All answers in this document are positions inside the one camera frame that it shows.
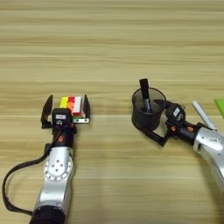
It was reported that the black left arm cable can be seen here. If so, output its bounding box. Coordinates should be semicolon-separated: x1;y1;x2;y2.
2;129;64;217

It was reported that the black mesh pen cup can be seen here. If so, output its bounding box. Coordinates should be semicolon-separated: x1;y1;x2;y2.
130;87;167;132

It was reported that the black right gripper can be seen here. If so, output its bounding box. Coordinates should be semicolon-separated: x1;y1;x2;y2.
136;99;203;147

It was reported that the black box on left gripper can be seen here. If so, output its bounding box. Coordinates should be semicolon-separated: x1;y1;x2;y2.
51;107;74;127

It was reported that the multicoloured block stack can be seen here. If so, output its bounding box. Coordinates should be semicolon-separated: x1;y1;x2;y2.
59;95;90;124

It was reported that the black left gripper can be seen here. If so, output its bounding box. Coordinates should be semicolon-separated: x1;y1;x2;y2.
40;93;92;149

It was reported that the green eraser block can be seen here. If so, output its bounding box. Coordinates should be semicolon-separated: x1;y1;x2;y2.
213;97;224;120

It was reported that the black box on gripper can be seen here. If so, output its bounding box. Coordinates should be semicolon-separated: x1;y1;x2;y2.
51;107;74;127
166;102;186;123

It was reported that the black marker pen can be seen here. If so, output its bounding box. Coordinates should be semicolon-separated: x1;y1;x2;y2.
138;78;153;115

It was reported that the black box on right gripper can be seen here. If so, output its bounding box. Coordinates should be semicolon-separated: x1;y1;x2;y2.
166;102;186;123

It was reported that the white marker with black cap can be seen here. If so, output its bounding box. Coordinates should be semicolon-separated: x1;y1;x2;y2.
191;101;218;131

